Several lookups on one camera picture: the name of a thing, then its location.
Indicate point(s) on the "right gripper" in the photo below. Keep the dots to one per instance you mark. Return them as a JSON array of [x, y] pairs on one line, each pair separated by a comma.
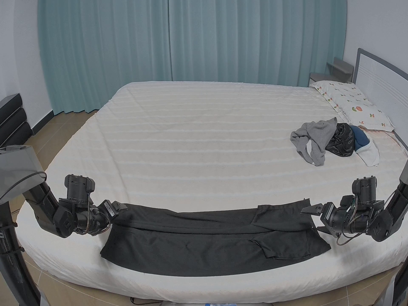
[[333, 217]]

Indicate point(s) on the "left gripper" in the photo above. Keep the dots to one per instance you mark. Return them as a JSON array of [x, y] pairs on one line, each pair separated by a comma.
[[114, 211]]

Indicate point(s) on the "pile of clothes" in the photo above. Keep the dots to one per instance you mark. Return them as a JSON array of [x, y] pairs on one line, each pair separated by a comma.
[[318, 135]]

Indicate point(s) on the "black trousers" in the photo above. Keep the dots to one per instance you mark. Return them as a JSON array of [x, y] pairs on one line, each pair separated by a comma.
[[207, 241]]

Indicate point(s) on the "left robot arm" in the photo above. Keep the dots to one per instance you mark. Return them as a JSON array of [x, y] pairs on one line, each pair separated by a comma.
[[44, 209]]

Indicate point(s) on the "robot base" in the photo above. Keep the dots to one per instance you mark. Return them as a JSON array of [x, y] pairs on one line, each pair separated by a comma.
[[220, 304]]

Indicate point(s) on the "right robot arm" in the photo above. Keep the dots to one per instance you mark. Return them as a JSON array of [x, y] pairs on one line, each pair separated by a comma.
[[382, 225]]

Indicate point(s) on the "bed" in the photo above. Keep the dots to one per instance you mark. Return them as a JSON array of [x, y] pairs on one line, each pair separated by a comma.
[[191, 139]]

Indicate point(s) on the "white printed pillow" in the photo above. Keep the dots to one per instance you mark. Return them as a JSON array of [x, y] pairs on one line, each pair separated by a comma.
[[353, 104]]

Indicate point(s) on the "black chest of drawers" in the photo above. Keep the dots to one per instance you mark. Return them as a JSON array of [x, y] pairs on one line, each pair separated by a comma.
[[12, 119]]

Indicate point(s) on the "grey bedside table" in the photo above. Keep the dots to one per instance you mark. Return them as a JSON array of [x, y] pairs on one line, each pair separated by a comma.
[[338, 67]]

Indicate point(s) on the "blue-green curtain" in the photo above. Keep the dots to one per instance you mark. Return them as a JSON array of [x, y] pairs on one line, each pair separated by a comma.
[[105, 43], [255, 27]]

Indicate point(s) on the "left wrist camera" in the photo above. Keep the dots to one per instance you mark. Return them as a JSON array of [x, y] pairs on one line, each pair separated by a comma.
[[78, 186]]

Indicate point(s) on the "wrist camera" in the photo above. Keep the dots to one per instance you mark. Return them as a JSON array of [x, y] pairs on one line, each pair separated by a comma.
[[364, 188], [78, 186]]

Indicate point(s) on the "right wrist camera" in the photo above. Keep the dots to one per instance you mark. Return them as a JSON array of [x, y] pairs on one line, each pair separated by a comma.
[[364, 188]]

